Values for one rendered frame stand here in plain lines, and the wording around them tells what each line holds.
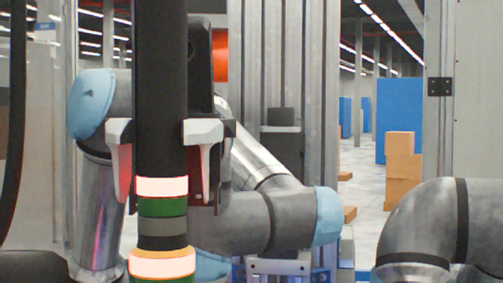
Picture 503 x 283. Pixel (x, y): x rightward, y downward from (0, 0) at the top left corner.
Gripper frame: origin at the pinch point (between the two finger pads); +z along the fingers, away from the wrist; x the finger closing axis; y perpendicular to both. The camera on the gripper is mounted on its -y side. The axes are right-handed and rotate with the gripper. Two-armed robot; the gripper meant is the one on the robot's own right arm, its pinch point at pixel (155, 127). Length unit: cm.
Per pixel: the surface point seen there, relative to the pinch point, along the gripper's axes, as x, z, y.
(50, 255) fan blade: 11.4, -13.6, 11.6
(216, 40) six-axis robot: 22, -417, -54
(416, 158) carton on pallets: -258, -894, 69
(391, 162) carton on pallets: -222, -907, 78
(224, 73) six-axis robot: 16, -413, -29
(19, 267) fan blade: 13.1, -11.0, 12.0
